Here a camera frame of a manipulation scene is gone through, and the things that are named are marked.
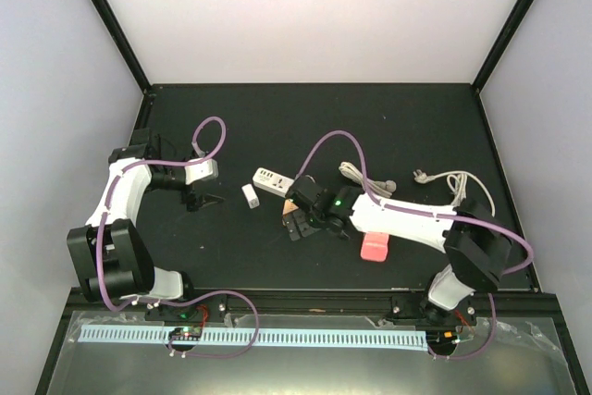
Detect left circuit board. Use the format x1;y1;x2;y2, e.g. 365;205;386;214
168;327;203;342

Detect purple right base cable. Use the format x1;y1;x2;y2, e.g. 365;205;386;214
427;292;499;363

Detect white power strip cable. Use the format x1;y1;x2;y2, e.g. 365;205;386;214
412;168;497;218

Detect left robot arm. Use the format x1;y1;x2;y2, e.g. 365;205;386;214
67;129;218;320

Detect black mounting rail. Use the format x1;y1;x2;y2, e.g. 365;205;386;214
138;288;561;322

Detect black right frame post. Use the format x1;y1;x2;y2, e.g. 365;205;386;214
472;0;535;93

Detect beige cube plug adapter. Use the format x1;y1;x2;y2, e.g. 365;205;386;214
282;200;299;216

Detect white usb wall charger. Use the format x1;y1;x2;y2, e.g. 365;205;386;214
241;184;260;209

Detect pink plug adapter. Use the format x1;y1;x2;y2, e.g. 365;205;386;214
360;232;389;263

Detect white power strip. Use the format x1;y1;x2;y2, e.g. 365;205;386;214
253;167;294;198

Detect right circuit board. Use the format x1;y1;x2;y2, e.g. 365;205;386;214
425;330;463;347

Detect black frame post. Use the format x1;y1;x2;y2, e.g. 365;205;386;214
91;0;151;93
472;0;535;93

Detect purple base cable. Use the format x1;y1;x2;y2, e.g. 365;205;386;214
152;290;260;362
427;292;499;363

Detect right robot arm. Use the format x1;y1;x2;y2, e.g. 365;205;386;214
285;177;512;326

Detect black left frame post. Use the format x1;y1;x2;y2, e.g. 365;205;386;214
91;0;151;93

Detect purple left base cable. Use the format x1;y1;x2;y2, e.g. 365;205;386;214
152;290;260;362

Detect light blue slotted cable duct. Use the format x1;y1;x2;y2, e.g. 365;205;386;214
78;325;428;352

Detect circuit board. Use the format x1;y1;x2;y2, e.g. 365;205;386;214
425;330;463;347
168;327;203;342

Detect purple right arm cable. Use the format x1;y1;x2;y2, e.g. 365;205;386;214
295;130;536;276

